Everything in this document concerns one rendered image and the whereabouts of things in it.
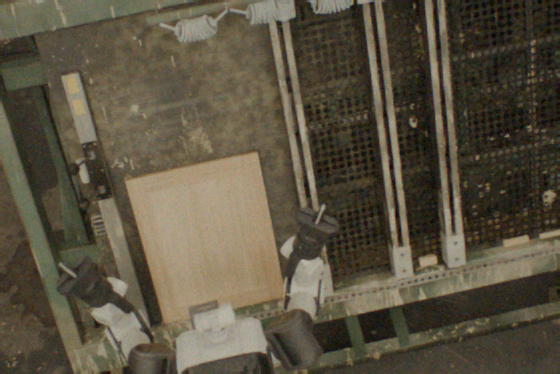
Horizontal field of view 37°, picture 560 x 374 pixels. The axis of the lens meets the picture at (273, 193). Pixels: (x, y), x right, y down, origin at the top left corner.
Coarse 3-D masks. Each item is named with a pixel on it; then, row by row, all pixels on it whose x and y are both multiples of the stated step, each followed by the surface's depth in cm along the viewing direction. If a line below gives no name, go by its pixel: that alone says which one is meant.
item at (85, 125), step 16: (64, 80) 253; (80, 80) 255; (80, 96) 256; (80, 128) 260; (112, 192) 272; (112, 208) 273; (112, 224) 275; (112, 240) 277; (128, 256) 281; (128, 272) 283; (128, 288) 286; (144, 304) 291
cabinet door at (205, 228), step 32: (224, 160) 273; (256, 160) 275; (128, 192) 273; (160, 192) 275; (192, 192) 277; (224, 192) 278; (256, 192) 280; (160, 224) 280; (192, 224) 282; (224, 224) 283; (256, 224) 285; (160, 256) 285; (192, 256) 287; (224, 256) 288; (256, 256) 290; (160, 288) 290; (192, 288) 292; (224, 288) 294; (256, 288) 295
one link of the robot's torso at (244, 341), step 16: (240, 320) 250; (256, 320) 250; (192, 336) 247; (224, 336) 242; (240, 336) 245; (256, 336) 244; (192, 352) 242; (208, 352) 241; (224, 352) 241; (240, 352) 240; (256, 352) 239; (272, 352) 244; (176, 368) 234; (192, 368) 238; (208, 368) 237; (224, 368) 236; (240, 368) 235; (256, 368) 235; (272, 368) 240
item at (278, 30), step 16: (288, 0) 233; (288, 16) 236; (272, 32) 252; (288, 32) 253; (272, 48) 257; (288, 48) 255; (288, 64) 258; (288, 80) 260; (288, 96) 265; (288, 112) 264; (288, 128) 266; (304, 128) 267; (288, 144) 274; (304, 144) 269; (304, 160) 273; (304, 176) 278; (304, 192) 276; (320, 256) 290
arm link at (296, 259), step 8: (288, 240) 249; (288, 248) 249; (288, 256) 249; (296, 256) 243; (304, 256) 242; (312, 256) 242; (288, 264) 245; (296, 264) 244; (304, 264) 246; (288, 272) 247
